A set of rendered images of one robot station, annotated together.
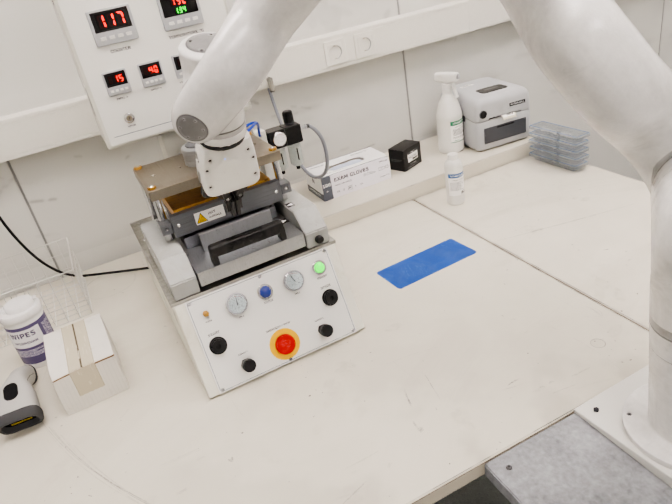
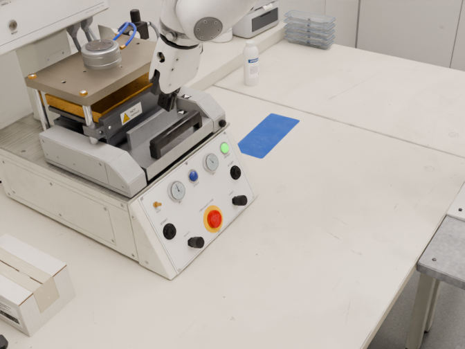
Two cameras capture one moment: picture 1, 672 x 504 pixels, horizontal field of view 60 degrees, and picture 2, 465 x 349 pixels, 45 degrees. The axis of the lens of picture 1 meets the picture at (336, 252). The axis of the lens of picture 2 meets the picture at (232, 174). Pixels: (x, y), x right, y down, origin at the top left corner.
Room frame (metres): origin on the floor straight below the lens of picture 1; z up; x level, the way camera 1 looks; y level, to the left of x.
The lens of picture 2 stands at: (0.08, 0.59, 1.60)
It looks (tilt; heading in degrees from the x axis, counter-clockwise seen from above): 36 degrees down; 329
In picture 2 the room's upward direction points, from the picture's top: 4 degrees counter-clockwise
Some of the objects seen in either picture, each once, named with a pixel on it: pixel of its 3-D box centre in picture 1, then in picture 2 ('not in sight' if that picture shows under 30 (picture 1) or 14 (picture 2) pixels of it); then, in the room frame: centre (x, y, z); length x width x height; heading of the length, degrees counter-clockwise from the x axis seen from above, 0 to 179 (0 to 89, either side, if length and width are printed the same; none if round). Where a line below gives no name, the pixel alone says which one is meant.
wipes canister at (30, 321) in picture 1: (30, 330); not in sight; (1.10, 0.69, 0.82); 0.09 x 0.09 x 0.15
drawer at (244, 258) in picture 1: (228, 226); (129, 124); (1.12, 0.21, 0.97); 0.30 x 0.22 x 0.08; 22
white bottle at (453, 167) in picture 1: (454, 178); (250, 62); (1.48, -0.36, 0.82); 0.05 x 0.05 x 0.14
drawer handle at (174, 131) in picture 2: (247, 241); (176, 133); (0.99, 0.16, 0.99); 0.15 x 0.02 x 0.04; 112
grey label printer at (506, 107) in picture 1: (484, 112); (241, 4); (1.82, -0.56, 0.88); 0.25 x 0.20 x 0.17; 15
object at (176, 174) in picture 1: (212, 164); (101, 66); (1.20, 0.22, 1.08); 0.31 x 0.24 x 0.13; 112
